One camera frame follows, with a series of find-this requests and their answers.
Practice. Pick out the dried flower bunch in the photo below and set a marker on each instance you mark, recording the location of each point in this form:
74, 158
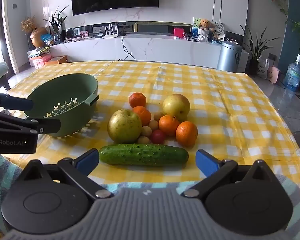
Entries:
28, 25

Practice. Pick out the white router with antennas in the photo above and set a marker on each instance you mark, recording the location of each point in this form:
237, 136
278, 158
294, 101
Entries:
112, 36

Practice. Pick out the blue snack bag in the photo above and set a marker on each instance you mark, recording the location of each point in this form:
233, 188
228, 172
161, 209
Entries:
46, 40

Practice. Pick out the white plastic bag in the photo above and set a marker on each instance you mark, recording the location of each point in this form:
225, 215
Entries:
263, 68

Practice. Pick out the green colander bowl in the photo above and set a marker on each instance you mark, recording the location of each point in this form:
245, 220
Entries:
72, 87

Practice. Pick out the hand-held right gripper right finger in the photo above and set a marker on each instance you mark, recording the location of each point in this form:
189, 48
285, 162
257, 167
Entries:
206, 162

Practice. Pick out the silver trash can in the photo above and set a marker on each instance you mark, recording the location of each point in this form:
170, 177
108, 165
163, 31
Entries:
228, 57

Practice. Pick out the yellow framed dark board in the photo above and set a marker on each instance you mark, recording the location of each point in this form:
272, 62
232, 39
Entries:
162, 27

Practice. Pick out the round paper fan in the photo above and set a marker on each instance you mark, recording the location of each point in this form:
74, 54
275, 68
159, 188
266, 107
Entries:
217, 27

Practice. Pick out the red cherry tomato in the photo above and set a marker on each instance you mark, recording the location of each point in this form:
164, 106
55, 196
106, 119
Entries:
158, 137

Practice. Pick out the white knitted basket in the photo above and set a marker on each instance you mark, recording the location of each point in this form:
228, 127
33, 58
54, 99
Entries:
203, 35

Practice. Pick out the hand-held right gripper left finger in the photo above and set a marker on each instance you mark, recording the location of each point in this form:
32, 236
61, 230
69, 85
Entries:
86, 161

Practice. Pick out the tall-leaved potted plant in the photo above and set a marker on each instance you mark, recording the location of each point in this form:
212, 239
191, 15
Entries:
255, 47

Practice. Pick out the blue-green standing picture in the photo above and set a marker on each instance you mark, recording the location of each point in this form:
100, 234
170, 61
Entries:
195, 25

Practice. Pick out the yellow checked tablecloth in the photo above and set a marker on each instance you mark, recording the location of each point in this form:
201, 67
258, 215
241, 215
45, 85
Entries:
215, 105

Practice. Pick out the golden gourd vase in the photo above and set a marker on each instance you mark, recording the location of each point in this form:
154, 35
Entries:
38, 38

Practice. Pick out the green cucumber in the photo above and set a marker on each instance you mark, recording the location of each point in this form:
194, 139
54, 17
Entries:
142, 155

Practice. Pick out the teal striped clothing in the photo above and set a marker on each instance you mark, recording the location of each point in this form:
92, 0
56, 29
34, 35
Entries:
2, 180

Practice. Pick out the brown teddy bear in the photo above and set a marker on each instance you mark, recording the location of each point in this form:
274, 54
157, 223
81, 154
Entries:
205, 24

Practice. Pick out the tan longan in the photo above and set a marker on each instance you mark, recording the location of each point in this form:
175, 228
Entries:
146, 131
158, 117
143, 140
153, 125

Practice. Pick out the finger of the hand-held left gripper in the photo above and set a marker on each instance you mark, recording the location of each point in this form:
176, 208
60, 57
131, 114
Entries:
47, 126
17, 104

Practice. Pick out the orange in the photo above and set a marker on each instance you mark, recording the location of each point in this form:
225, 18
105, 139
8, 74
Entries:
168, 125
186, 133
143, 115
137, 100

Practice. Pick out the green plant in glass vase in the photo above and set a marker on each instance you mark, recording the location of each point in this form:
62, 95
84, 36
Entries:
56, 23

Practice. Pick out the large yellow-green pear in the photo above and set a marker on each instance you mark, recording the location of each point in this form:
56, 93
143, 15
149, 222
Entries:
123, 127

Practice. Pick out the pink photo frame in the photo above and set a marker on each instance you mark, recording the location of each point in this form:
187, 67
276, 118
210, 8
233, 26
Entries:
83, 34

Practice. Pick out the red box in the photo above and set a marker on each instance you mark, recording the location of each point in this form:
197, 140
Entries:
179, 32

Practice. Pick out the white marble television cabinet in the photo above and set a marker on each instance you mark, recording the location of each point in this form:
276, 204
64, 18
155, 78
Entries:
165, 48

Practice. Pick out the black wall socket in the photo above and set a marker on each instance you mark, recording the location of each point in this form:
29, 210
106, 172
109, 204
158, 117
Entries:
272, 56

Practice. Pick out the blue water jug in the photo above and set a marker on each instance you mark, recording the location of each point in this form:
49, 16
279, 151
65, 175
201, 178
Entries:
292, 76

